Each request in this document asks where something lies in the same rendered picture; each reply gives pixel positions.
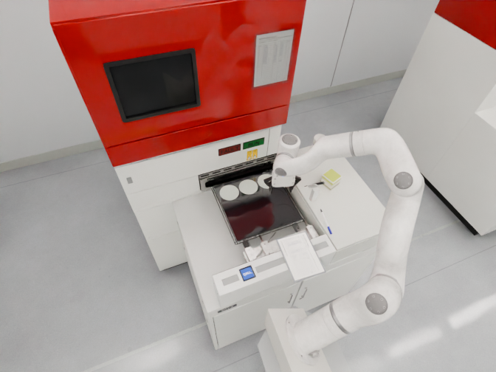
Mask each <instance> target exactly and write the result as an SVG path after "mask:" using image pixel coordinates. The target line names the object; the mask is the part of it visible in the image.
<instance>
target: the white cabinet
mask: <svg viewBox="0 0 496 372"><path fill-rule="evenodd" d="M176 220H177V218H176ZM177 224H178V226H179V222H178V220H177ZM179 231H180V235H181V237H182V243H183V246H184V249H185V254H186V257H187V262H188V265H189V269H190V272H191V275H192V277H193V282H194V284H195V287H196V291H197V294H198V296H199V300H200V303H201V307H202V310H203V312H204V316H205V320H206V322H207V326H208V328H209V331H210V336H211V338H212V341H213V344H214V347H215V350H218V349H220V348H223V347H224V346H226V345H229V344H231V343H234V342H236V341H238V340H241V339H243V338H245V337H248V336H250V335H252V334H255V333H257V332H259V331H262V330H264V329H266V327H265V325H264V322H265V319H266V313H267V311H268V309H287V308H290V307H293V306H296V307H298V308H300V309H304V310H305V311H308V310H310V309H313V308H315V307H317V306H320V305H322V304H324V303H327V302H328V301H331V300H333V299H336V298H338V297H341V296H343V295H346V294H347V293H349V291H350V290H351V289H352V287H353V286H354V284H355V283H356V282H357V281H358V280H359V278H360V277H361V276H362V274H363V273H364V272H365V270H366V269H367V268H368V267H369V265H370V264H371V263H372V261H373V260H374V258H375V257H376V247H377V245H376V246H374V247H371V248H369V249H366V250H363V251H361V252H358V253H356V254H354V255H351V256H348V257H346V258H343V259H341V260H338V261H335V262H333V263H330V264H329V265H328V266H324V268H325V270H326V273H323V274H321V275H316V276H314V277H311V278H306V279H304V280H300V281H298V282H295V283H294V281H293V279H292V280H289V281H287V282H285V283H282V284H280V285H277V286H274V287H272V288H270V289H267V290H265V291H262V292H259V293H257V294H254V295H252V296H249V297H246V298H244V299H242V300H239V301H237V302H234V303H231V304H229V305H227V306H224V307H222V308H219V309H216V310H214V311H211V312H209V313H207V310H206V307H205V304H204V301H203V298H202V294H201V292H200V289H199V285H198V282H197V279H196V276H195V273H194V271H193V266H192V263H191V261H190V257H189V255H188V252H187V247H186V245H185V241H184V239H183V236H182V232H181V230H180V226H179Z"/></svg>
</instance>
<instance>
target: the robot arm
mask: <svg viewBox="0 0 496 372"><path fill-rule="evenodd" d="M299 147H300V139H299V137H298V136H296V135H294V134H283V135H282V136H280V138H279V142H278V151H277V155H276V158H275V161H274V164H273V171H272V176H270V177H269V178H266V179H264V180H263V182H264V183H265V184H266V185H267V186H268V187H269V191H270V193H272V190H273V187H289V191H290V193H291V192H292V190H293V188H294V186H295V185H296V184H298V182H299V181H301V177H299V175H303V174H305V173H308V172H310V171H312V170H314V169H315V168H317V167H318V166H319V165H320V164H322V163H323V162H324V161H326V160H327V159H336V158H343V157H351V156H365V155H375V156H376V158H377V159H378V162H379V166H380V168H381V171H382V175H383V176H384V178H385V181H386V183H387V185H388V187H389V188H390V189H391V192H390V197H389V199H388V202H387V206H386V208H385V213H384V215H383V218H382V223H381V227H380V231H379V237H378V242H377V247H376V257H375V261H374V265H373V271H372V273H371V276H370V279H369V281H368V282H367V283H366V284H365V285H363V286H361V287H359V288H358V289H356V290H354V291H353V292H350V293H348V294H345V295H343V296H341V297H339V298H337V299H336V300H334V301H332V302H331V303H329V304H328V305H326V306H324V307H322V308H321V309H319V310H317V311H316V312H314V313H312V314H310V315H309V316H307V317H305V318H302V317H301V316H299V315H297V314H291V315H290V316H288V317H287V318H286V323H285V329H286V336H287V339H288V341H289V344H290V346H291V347H292V350H293V351H294V353H295V354H296V355H297V357H298V358H299V359H300V360H301V361H302V362H304V363H305V364H307V365H316V364H317V363H318V362H319V360H320V349H322V348H324V347H326V346H328V345H330V344H332V343H333V342H336V341H337V340H340V339H342V338H343V337H345V336H347V335H349V334H351V333H353V332H355V331H357V330H359V329H361V328H364V327H368V326H374V325H377V324H380V323H383V322H384V321H386V320H388V319H389V318H391V317H392V316H393V315H394V314H395V313H396V312H397V310H398V309H399V306H400V304H401V301H402V298H403V296H404V283H405V275H406V268H407V257H408V252H409V249H410V243H411V239H412V236H413V230H414V226H415V223H416V218H417V215H418V211H419V207H420V204H421V198H422V194H423V191H424V177H423V176H422V175H421V173H420V171H419V169H418V167H417V165H416V163H415V161H414V159H413V157H412V155H411V153H410V151H409V149H408V147H407V145H406V143H405V141H404V140H403V139H402V137H401V136H400V135H399V134H398V133H397V132H396V131H394V130H393V129H391V128H372V129H367V130H361V131H352V132H347V133H342V134H334V135H328V136H324V137H321V138H319V139H318V140H317V141H316V142H315V144H314V145H313V146H312V147H311V148H310V149H309V150H308V151H307V152H305V153H304V154H303V155H301V156H299V157H297V155H298V151H299ZM269 181H270V182H269Z"/></svg>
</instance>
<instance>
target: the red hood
mask: <svg viewBox="0 0 496 372"><path fill-rule="evenodd" d="M48 3H49V22H50V25H51V27H52V31H53V33H54V35H55V37H56V40H57V42H58V45H59V47H60V48H61V51H62V53H63V56H64V58H65V60H66V62H67V65H68V67H69V69H70V72H71V73H72V76H73V78H74V80H75V82H76V85H77V87H78V89H79V92H80V94H81V96H82V98H83V101H84V103H85V105H86V107H87V109H88V112H89V114H90V116H91V119H92V121H93V123H94V126H95V128H96V129H97V132H98V134H99V136H100V139H101V141H102V143H103V146H104V148H105V150H106V153H107V154H108V157H109V159H110V161H111V164H112V166H113V167H117V166H120V165H125V164H128V163H132V162H137V161H140V160H144V159H149V158H151V157H155V156H160V155H163V154H169V153H172V152H175V151H180V150H184V149H187V148H192V147H196V146H199V145H203V144H207V143H210V142H215V141H219V140H224V139H227V138H230V137H236V136H239V135H242V134H247V133H250V132H253V131H259V130H262V129H265V128H271V127H274V126H277V125H283V124H286V121H287V117H288V112H289V104H290V98H291V93H292V85H293V80H294V76H295V67H296V63H297V54H298V49H299V44H300V36H301V31H302V26H303V18H304V12H305V8H306V0H48Z"/></svg>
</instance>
